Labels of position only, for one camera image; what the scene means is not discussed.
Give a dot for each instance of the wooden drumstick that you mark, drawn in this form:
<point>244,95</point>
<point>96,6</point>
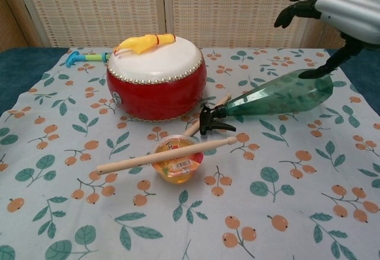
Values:
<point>166,155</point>
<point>207,117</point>

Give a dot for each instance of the green spray bottle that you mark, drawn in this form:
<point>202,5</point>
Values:
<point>276,96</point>

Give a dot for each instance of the floral printed tablecloth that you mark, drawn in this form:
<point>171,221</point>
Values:
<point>190,168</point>

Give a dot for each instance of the yellow rubber chicken toy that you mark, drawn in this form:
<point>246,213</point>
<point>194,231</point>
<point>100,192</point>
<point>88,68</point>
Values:
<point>142,44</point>

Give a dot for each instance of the woven bamboo folding screen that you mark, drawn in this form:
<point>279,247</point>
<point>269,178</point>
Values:
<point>166,7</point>

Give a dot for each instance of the blue green toy stick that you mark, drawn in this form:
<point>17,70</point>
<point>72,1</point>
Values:
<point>87,59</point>

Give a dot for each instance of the orange jelly cup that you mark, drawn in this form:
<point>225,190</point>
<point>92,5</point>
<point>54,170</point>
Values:
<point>177,165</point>

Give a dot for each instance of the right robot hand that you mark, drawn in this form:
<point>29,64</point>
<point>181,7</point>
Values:
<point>338,1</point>

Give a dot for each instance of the red drum with white skin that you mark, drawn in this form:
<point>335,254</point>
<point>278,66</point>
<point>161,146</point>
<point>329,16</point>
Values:
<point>155,79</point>

